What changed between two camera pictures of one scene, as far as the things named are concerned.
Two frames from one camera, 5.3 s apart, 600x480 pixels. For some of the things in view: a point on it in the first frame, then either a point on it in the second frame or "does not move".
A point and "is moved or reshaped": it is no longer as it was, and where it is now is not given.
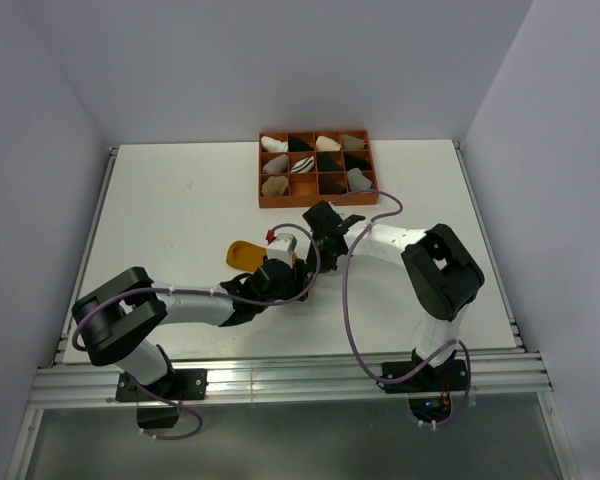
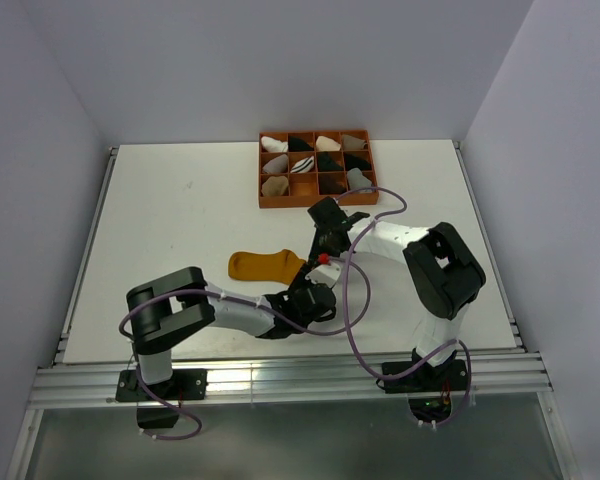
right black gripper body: x=327 y=261 does not move
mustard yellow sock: x=245 y=255 is moved or reshaped
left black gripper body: x=298 y=274 -> x=297 y=288
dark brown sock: x=332 y=183 does not move
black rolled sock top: x=298 y=144 does not move
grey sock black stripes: x=357 y=181 does not move
